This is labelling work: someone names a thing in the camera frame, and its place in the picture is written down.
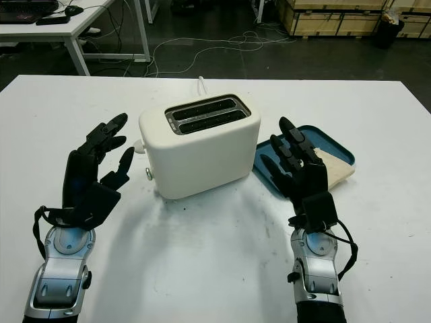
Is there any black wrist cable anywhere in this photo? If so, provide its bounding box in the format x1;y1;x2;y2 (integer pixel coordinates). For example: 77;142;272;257
32;205;80;264
321;218;360;281

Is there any flat black device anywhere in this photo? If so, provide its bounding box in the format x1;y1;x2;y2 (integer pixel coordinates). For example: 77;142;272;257
35;14;67;26

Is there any white office desk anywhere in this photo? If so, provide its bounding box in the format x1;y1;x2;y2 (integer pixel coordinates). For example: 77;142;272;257
0;0;151;77

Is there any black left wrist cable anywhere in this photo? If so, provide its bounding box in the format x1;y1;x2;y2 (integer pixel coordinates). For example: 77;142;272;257
32;205;80;264

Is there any black laptop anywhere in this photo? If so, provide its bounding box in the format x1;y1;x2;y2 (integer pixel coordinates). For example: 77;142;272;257
0;0;60;25

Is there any wooden crate stack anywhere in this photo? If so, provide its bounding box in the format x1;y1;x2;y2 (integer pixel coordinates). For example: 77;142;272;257
275;0;389;38
387;0;431;39

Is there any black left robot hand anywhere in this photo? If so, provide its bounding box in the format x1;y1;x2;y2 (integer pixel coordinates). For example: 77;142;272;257
61;113;135;217

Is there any white desk frame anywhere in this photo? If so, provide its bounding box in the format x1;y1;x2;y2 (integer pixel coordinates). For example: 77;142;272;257
253;0;266;25

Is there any black trash bin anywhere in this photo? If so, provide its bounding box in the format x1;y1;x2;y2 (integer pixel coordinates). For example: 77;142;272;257
374;18;405;50

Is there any cream white two-slot toaster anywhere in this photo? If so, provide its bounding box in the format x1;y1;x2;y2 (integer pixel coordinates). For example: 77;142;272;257
138;93;263;201

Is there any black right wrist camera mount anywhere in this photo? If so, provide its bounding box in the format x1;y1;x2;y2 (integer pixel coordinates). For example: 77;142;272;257
300;192;339;234

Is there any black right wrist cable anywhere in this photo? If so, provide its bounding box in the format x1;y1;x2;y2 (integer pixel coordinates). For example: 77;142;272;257
321;218;360;281

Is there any white cable on floor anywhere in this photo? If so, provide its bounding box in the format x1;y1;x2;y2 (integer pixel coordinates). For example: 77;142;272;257
145;30;291;77

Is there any blue plastic tray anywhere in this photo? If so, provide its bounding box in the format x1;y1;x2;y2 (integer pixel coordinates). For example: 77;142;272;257
252;124;358;199

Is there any slice of white bread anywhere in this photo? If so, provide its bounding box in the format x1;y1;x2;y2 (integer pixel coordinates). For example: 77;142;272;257
314;146;357;190

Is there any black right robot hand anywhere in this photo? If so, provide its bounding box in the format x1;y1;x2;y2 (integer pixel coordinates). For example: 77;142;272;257
262;116;329;218

